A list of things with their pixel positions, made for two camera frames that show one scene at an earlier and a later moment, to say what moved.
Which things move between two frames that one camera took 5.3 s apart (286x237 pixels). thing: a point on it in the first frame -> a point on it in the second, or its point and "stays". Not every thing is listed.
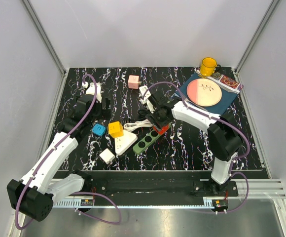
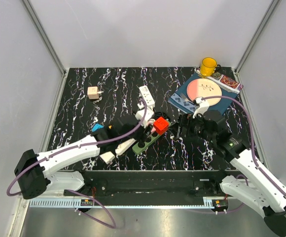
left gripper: x=104 y=114 -> x=145 y=131
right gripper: x=153 y=120 -> x=187 y=121
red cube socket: x=162 y=130 stays
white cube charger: x=107 y=156 stays
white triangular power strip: x=122 y=143 stays
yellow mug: x=209 y=66 stays
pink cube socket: x=133 y=82 -> x=153 y=130
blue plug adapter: x=98 y=130 stays
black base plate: x=125 y=188 stays
